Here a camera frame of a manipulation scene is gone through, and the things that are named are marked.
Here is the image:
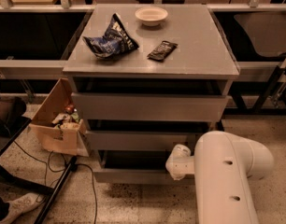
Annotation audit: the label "white shoe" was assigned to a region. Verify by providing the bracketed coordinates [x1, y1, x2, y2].
[0, 193, 44, 224]

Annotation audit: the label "black table leg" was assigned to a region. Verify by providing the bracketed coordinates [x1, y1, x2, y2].
[34, 156, 77, 224]

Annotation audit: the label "dark bag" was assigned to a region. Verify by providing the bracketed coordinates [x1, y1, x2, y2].
[0, 97, 26, 137]

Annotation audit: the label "cardboard box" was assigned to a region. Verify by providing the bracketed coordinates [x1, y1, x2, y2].
[30, 78, 91, 157]

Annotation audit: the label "grey top drawer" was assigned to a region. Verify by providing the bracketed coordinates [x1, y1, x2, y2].
[72, 92, 228, 122]

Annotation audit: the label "grey drawer cabinet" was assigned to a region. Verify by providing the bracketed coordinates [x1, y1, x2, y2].
[62, 3, 240, 185]

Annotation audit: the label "black snack bar wrapper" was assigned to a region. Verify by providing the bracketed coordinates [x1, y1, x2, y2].
[148, 40, 178, 62]

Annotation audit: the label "grey middle drawer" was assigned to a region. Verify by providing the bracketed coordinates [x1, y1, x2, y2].
[86, 131, 202, 151]

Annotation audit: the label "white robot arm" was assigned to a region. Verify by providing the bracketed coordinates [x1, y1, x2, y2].
[165, 131, 274, 224]

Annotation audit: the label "grey chair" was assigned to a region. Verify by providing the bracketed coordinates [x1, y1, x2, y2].
[233, 12, 286, 114]

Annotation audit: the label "blue chip bag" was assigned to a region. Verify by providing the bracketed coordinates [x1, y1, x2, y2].
[82, 13, 139, 59]

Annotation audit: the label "white bowl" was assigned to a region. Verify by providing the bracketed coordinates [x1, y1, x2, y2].
[135, 7, 168, 27]

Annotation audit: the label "black floor cable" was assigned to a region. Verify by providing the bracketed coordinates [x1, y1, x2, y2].
[12, 140, 98, 224]

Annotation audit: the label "grey drawer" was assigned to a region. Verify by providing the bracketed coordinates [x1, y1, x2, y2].
[72, 92, 228, 122]
[94, 150, 194, 185]
[86, 131, 202, 151]

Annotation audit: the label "grey bottom drawer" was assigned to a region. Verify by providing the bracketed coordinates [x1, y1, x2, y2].
[94, 150, 194, 185]

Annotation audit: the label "items in cardboard box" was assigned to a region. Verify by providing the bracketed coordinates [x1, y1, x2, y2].
[51, 104, 80, 130]

